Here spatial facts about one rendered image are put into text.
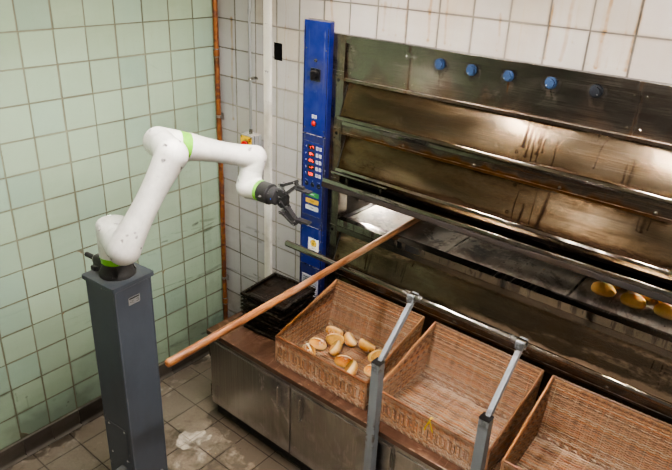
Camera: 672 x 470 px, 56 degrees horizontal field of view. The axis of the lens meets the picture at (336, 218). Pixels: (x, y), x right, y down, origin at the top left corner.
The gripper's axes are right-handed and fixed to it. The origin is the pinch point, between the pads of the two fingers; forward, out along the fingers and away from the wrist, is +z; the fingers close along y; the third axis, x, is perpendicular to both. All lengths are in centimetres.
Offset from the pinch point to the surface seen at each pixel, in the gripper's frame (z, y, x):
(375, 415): 44, 79, 5
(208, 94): -117, -19, -50
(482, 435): 91, 61, 6
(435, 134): 26, -26, -53
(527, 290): 77, 32, -54
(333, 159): -31, 0, -56
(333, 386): 13, 87, -5
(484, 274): 57, 32, -54
